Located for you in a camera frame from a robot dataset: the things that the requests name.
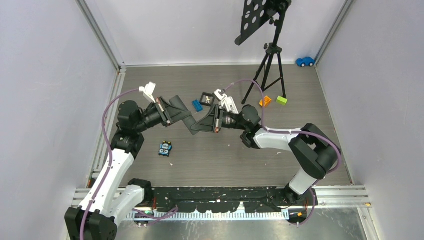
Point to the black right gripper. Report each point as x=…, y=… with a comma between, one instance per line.
x=208, y=124

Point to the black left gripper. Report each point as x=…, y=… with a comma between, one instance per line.
x=171, y=114

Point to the white remote control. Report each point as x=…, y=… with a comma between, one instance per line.
x=229, y=104

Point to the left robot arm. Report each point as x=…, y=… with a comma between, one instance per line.
x=101, y=212

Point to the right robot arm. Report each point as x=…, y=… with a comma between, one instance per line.
x=316, y=154

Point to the blue toy brick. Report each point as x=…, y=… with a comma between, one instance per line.
x=197, y=105

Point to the blue robot face toy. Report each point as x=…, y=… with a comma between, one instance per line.
x=165, y=149

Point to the orange toy brick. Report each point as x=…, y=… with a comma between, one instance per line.
x=265, y=102

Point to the green toy brick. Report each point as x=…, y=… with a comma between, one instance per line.
x=281, y=100

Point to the blue toy car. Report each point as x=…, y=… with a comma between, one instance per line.
x=305, y=62

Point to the black tripod stand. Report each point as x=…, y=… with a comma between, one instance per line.
x=257, y=13

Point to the black square frame box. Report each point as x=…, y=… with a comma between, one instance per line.
x=207, y=99

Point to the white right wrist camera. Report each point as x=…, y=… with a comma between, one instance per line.
x=219, y=94

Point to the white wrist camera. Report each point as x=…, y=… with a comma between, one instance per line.
x=219, y=94
x=148, y=91

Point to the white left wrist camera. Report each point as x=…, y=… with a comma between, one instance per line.
x=148, y=91

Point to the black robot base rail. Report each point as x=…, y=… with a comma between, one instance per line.
x=221, y=200

